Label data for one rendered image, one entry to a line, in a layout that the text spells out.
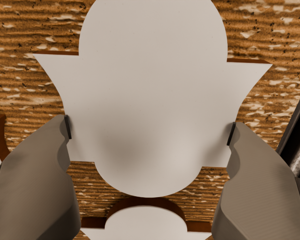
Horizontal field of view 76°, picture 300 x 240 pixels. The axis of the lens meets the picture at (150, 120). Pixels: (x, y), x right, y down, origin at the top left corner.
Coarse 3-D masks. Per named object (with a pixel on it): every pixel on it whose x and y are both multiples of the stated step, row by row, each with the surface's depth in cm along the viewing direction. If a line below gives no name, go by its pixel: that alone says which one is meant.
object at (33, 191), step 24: (24, 144) 9; (48, 144) 9; (0, 168) 7; (24, 168) 8; (48, 168) 8; (0, 192) 7; (24, 192) 7; (48, 192) 7; (72, 192) 7; (0, 216) 6; (24, 216) 6; (48, 216) 6; (72, 216) 6
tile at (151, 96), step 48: (96, 0) 9; (144, 0) 9; (192, 0) 9; (96, 48) 10; (144, 48) 10; (192, 48) 10; (96, 96) 11; (144, 96) 11; (192, 96) 11; (240, 96) 11; (96, 144) 13; (144, 144) 13; (192, 144) 13; (144, 192) 15
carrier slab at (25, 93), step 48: (0, 0) 10; (48, 0) 10; (240, 0) 10; (288, 0) 10; (0, 48) 11; (48, 48) 11; (240, 48) 11; (288, 48) 11; (0, 96) 12; (48, 96) 12; (288, 96) 12; (96, 192) 17; (192, 192) 17
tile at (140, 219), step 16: (112, 208) 18; (128, 208) 16; (144, 208) 16; (160, 208) 16; (176, 208) 17; (96, 224) 18; (112, 224) 17; (128, 224) 17; (144, 224) 17; (160, 224) 17; (176, 224) 17; (192, 224) 19; (208, 224) 19
